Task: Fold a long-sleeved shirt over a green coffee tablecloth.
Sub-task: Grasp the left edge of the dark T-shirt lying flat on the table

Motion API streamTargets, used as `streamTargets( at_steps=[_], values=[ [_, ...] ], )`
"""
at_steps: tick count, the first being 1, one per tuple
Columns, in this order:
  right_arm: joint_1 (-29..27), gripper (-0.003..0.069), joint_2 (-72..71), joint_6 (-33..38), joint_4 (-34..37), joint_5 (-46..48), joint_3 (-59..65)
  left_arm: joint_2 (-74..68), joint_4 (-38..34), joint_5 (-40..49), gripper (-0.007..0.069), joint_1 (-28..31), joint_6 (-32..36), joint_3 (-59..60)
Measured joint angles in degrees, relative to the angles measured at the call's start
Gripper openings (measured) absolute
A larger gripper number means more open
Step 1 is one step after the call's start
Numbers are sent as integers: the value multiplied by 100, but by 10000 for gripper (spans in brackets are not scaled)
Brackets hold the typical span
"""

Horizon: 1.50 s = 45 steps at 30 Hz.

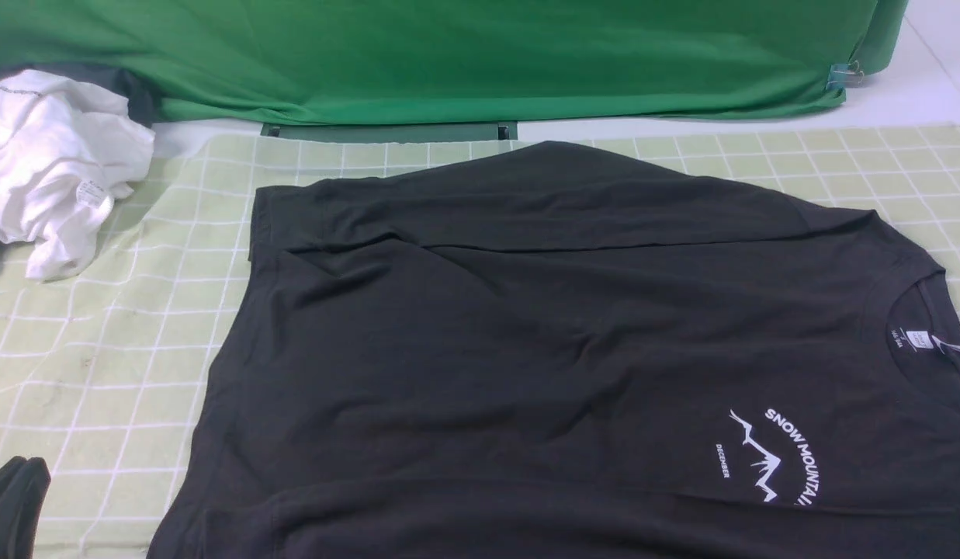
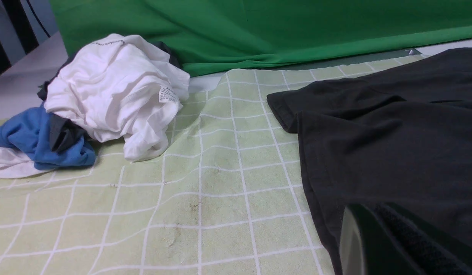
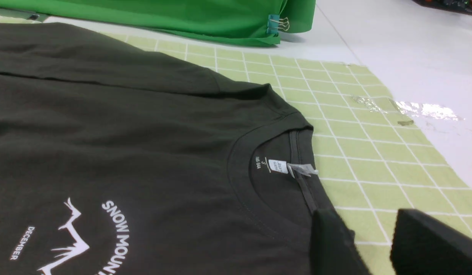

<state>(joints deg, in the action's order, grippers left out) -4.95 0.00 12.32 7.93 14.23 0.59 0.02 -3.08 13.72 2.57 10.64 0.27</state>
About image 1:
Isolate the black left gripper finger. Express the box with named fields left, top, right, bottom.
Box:
left=0, top=457, right=50, bottom=558

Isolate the dark gray long-sleeved shirt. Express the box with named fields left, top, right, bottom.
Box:
left=147, top=142, right=960, bottom=558

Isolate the white crumpled shirt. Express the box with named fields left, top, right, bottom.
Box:
left=0, top=68, right=154, bottom=282

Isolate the green checkered table cloth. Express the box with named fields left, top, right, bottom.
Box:
left=0, top=124, right=960, bottom=558

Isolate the dark gray garment behind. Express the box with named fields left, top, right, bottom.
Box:
left=0, top=61, right=159, bottom=127

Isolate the green backdrop cloth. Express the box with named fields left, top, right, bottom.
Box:
left=0, top=1, right=906, bottom=125

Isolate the blue binder clip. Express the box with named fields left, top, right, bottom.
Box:
left=825, top=60, right=865, bottom=91

